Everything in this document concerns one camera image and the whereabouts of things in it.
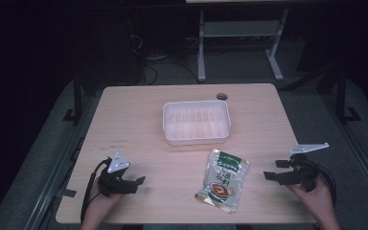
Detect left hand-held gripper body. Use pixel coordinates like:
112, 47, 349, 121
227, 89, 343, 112
97, 151, 140, 197

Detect person's left hand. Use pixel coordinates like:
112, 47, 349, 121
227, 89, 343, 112
87, 177, 125, 219

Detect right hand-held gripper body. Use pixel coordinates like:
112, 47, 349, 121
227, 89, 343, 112
281, 142, 330, 193

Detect silver green food packet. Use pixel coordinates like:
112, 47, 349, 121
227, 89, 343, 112
195, 149, 250, 215

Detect black metal stand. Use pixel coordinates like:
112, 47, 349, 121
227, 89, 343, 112
319, 65, 362, 125
62, 80, 87, 127

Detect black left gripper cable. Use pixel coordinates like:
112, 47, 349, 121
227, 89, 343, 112
80, 158, 112, 225

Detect black floor cables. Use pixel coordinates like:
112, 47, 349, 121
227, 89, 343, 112
126, 33, 202, 86

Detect person's right hand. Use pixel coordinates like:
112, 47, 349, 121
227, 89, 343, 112
286, 178, 335, 221

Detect white metal stand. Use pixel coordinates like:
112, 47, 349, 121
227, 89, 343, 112
196, 9, 290, 83

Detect white plastic container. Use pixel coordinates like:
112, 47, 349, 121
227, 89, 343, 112
162, 100, 232, 146

